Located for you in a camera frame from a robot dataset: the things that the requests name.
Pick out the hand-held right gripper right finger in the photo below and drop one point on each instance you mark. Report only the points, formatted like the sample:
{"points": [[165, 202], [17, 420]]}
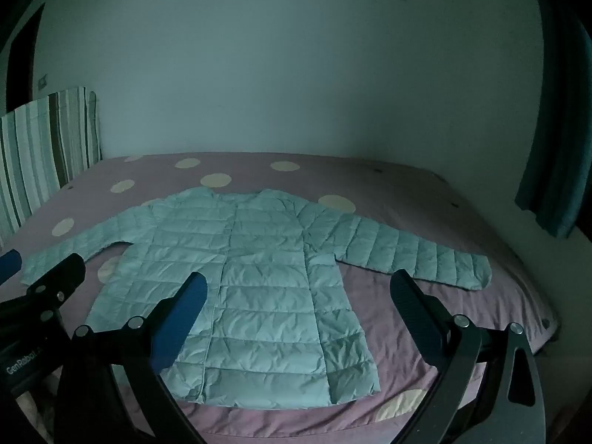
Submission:
{"points": [[416, 321]]}

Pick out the light blue quilted puffer jacket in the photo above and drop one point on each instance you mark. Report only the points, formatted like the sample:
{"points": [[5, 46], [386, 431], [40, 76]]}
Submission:
{"points": [[277, 286]]}

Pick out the wall switch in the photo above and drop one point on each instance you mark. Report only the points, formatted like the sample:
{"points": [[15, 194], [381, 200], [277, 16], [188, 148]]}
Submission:
{"points": [[42, 82]]}

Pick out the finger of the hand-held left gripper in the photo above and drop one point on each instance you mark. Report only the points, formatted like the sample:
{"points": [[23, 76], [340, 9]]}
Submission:
{"points": [[62, 277], [9, 264]]}

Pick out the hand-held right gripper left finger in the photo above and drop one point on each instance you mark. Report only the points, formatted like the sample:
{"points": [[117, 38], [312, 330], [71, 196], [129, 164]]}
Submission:
{"points": [[185, 314]]}

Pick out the teal curtain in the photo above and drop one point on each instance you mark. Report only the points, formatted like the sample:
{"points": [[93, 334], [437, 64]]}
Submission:
{"points": [[555, 148]]}

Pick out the striped pillow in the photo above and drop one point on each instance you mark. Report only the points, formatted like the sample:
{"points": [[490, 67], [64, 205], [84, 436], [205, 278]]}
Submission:
{"points": [[37, 157]]}

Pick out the pink dotted bed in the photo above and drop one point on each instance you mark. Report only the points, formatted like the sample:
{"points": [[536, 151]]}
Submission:
{"points": [[416, 194]]}

